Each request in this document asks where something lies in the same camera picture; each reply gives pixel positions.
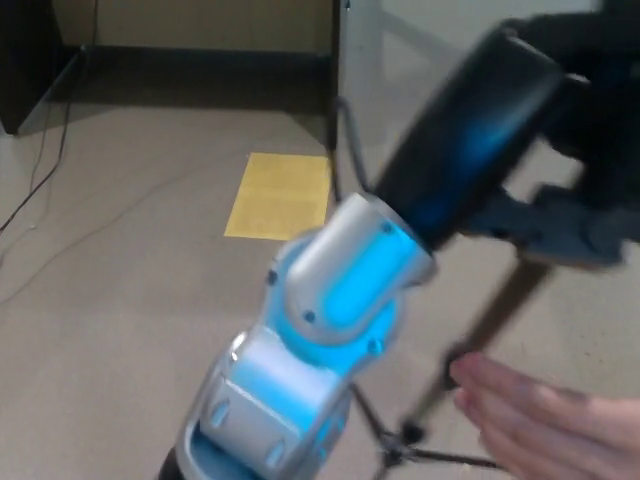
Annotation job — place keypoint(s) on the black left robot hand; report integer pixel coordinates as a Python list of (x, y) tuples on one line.
[(465, 135)]

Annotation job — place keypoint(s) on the bare person hand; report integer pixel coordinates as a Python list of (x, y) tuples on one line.
[(550, 430)]

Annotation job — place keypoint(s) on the black tripod with phone holder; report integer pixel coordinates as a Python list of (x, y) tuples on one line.
[(482, 340)]

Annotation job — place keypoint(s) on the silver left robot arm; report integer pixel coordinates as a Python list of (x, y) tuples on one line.
[(260, 390)]

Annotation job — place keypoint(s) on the yellow paper sheet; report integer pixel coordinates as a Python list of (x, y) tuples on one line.
[(270, 200)]

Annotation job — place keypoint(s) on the dark wooden desk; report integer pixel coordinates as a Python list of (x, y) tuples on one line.
[(20, 65)]

